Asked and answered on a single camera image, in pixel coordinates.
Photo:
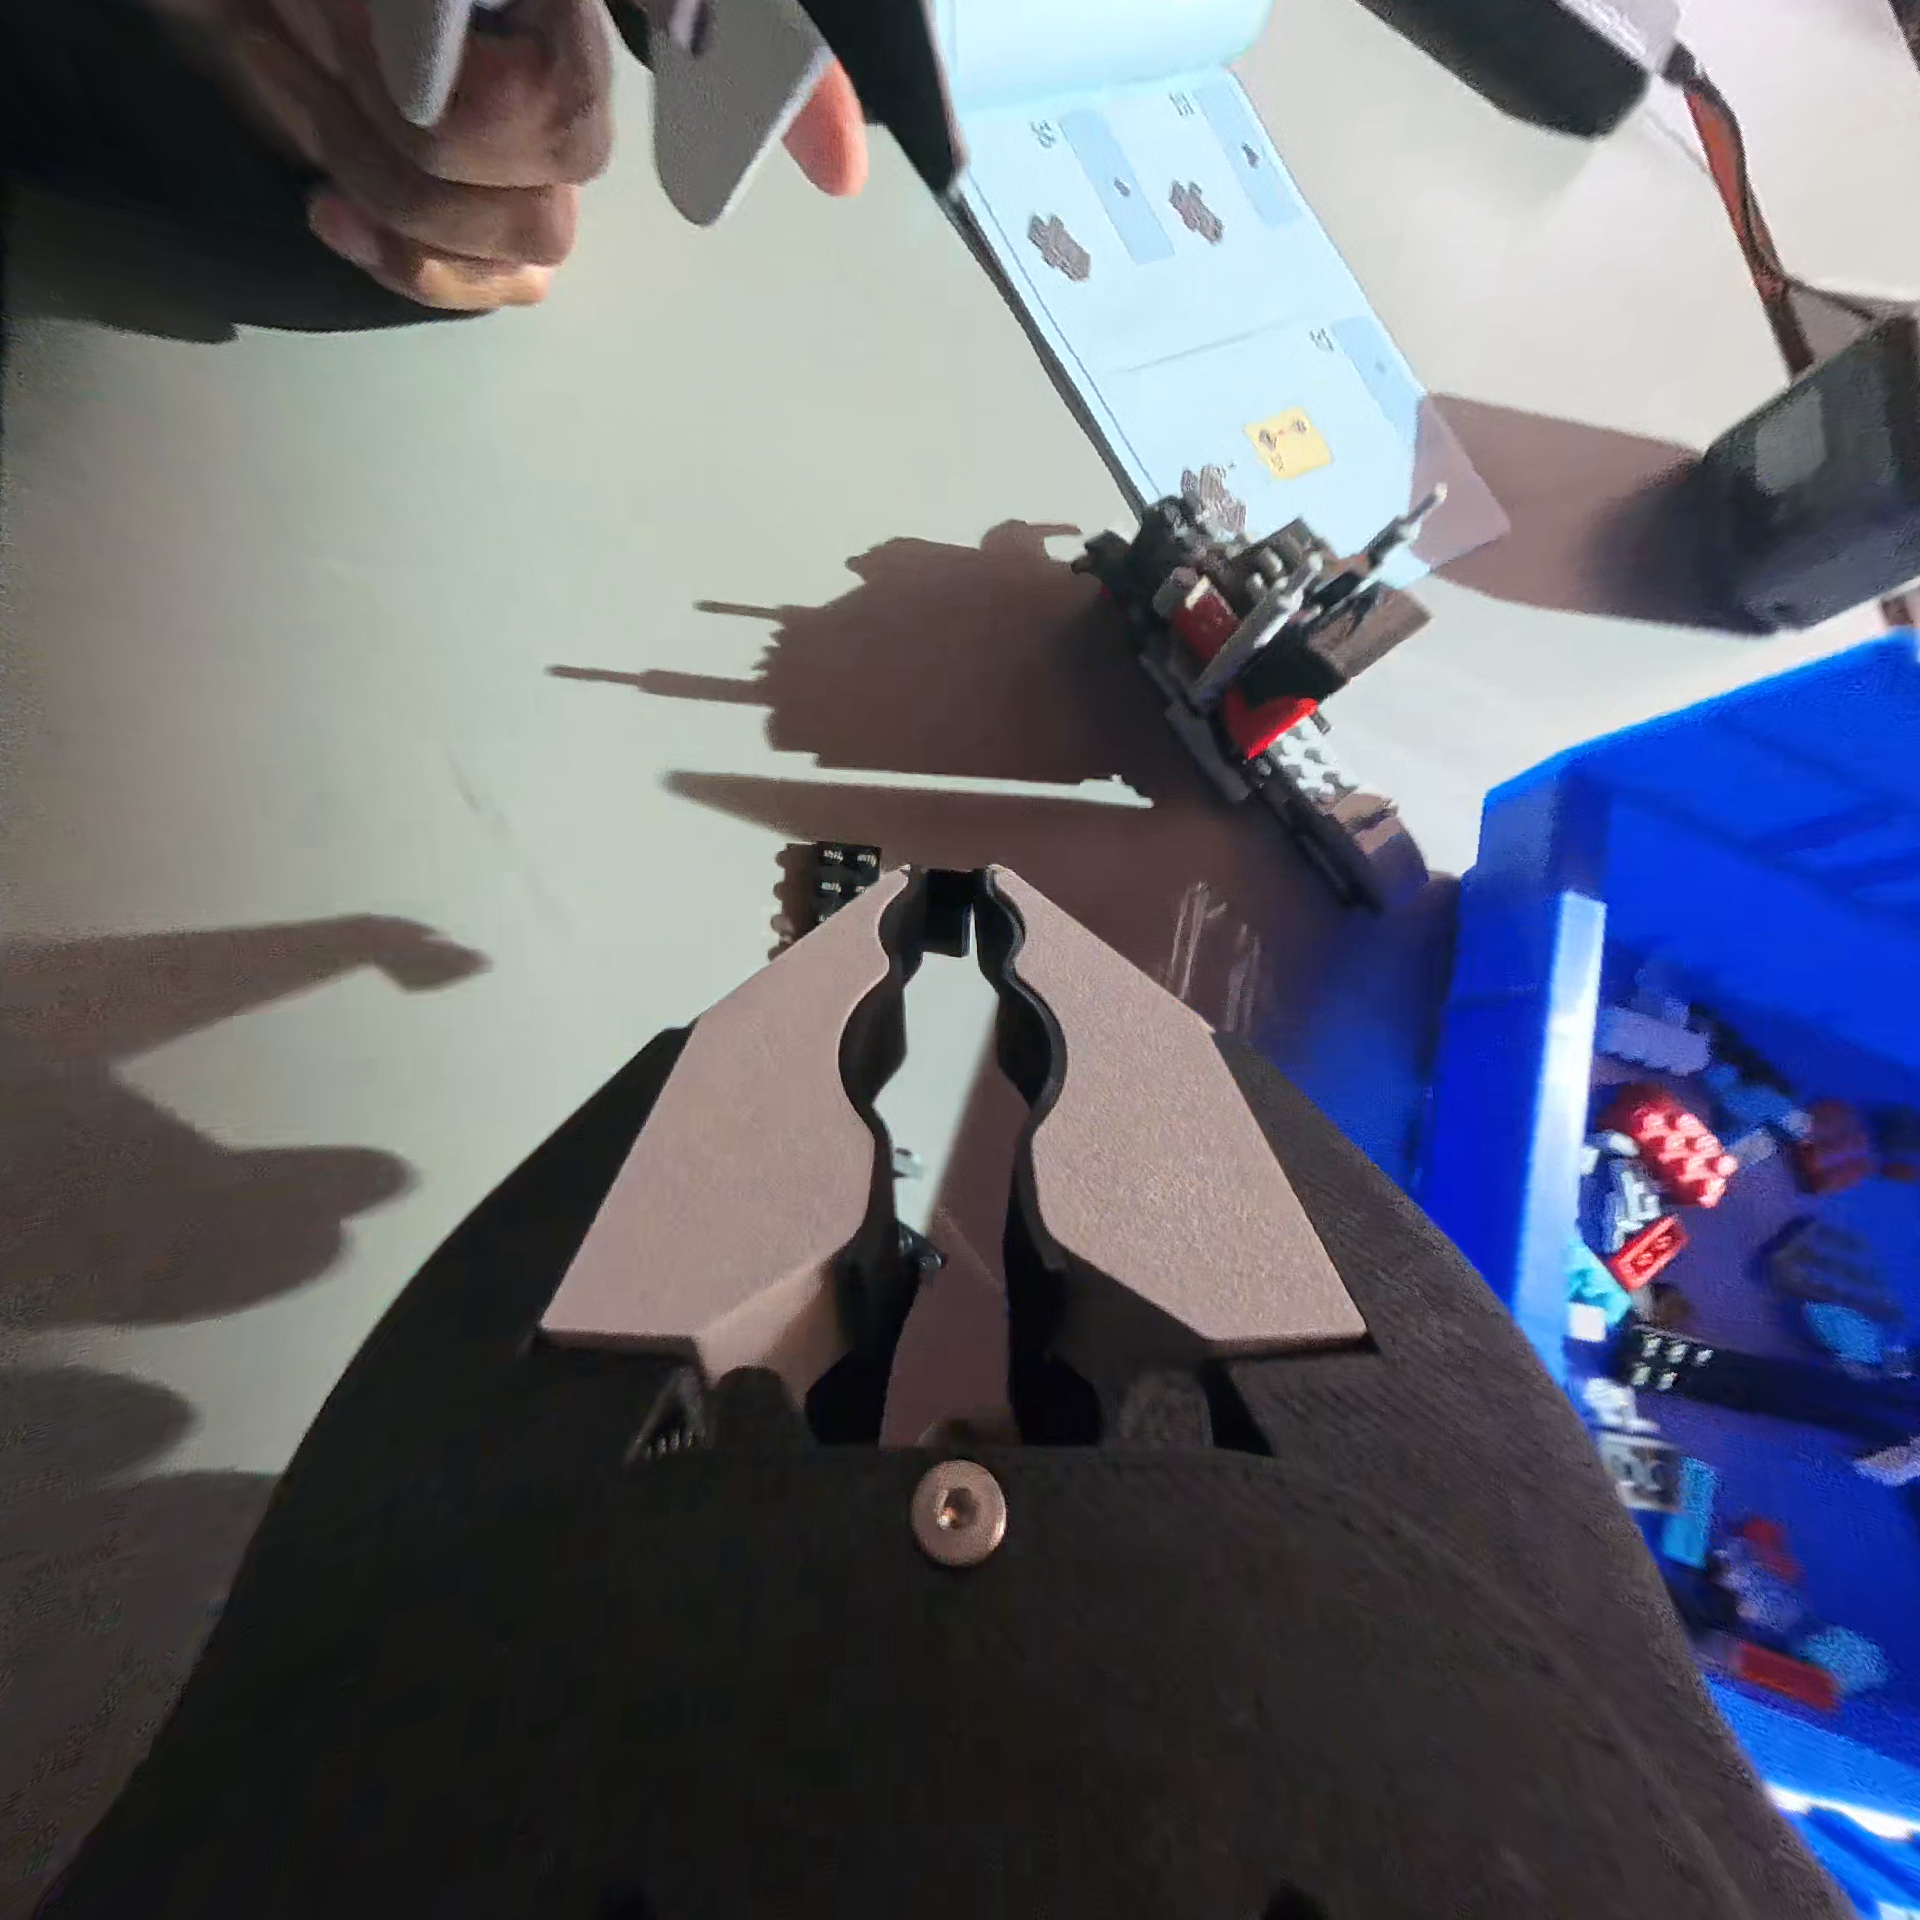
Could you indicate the person's left forearm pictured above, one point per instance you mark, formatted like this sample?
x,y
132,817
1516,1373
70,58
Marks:
x,y
119,194

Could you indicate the toy brick truck model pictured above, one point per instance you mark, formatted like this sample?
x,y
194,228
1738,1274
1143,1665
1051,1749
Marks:
x,y
1245,660

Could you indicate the blue plastic bin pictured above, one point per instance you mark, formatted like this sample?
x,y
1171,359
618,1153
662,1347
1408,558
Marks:
x,y
1528,899

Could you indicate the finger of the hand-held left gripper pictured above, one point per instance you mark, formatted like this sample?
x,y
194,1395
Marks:
x,y
899,89
734,104

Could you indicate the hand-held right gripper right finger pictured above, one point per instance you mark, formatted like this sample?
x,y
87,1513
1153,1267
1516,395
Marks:
x,y
1186,1186

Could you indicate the dark grey cube device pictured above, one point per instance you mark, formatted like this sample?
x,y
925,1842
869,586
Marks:
x,y
1815,482

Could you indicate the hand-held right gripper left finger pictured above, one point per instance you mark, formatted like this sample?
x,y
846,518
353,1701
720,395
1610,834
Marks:
x,y
720,1186

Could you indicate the black rectangular box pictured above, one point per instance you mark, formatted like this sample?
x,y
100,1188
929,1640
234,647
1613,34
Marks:
x,y
1516,53

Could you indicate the person's left hand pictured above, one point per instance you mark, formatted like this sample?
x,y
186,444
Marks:
x,y
481,211

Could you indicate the light blue instruction booklet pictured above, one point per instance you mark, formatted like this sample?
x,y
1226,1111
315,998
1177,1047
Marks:
x,y
1200,330

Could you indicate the black studded brick plate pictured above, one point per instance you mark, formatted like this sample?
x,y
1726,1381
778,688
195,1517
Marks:
x,y
832,876

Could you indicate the small dark brick piece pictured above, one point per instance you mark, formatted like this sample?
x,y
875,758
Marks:
x,y
944,908

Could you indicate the pile of mixed toy bricks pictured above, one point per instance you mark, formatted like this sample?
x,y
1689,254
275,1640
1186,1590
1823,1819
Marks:
x,y
1666,1141

